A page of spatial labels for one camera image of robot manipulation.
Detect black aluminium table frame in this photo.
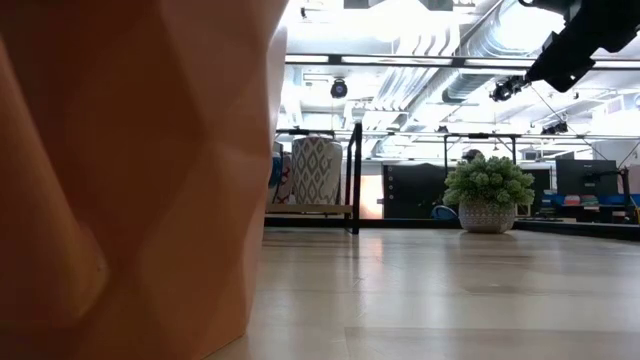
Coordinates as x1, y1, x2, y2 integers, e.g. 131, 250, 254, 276
263, 215, 640, 242

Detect blue and white mug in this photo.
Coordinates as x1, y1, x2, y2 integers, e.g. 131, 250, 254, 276
268, 149, 295, 205

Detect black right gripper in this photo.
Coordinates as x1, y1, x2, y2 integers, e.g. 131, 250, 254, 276
519, 0, 640, 94

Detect black metal rack frame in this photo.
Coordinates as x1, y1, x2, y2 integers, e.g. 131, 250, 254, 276
263, 122, 363, 236

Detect black overhead crossbar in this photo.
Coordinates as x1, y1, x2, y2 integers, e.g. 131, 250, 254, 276
284, 53, 640, 71

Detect black computer monitor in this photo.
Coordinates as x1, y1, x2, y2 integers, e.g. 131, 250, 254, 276
555, 158, 620, 197

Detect blue storage bins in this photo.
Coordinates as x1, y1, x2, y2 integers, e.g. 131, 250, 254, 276
542, 193, 640, 207

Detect green plant in patterned pot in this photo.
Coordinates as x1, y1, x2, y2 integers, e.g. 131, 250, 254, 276
442, 153, 536, 235

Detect black background desk frame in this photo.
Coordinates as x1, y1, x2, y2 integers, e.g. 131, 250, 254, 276
443, 132, 519, 166

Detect black ceiling spotlight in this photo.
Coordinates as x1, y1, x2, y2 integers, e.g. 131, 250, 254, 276
489, 74, 531, 103
541, 119, 570, 136

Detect grey diamond pattern mug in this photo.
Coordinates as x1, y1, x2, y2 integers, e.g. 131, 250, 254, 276
290, 134, 345, 206

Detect orange faceted mug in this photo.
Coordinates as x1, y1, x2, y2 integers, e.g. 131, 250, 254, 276
0, 0, 290, 360

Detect black cabinet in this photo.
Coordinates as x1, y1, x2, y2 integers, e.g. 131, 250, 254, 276
383, 163, 450, 220

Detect blue round object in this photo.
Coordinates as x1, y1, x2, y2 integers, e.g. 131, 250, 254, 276
431, 204, 460, 221

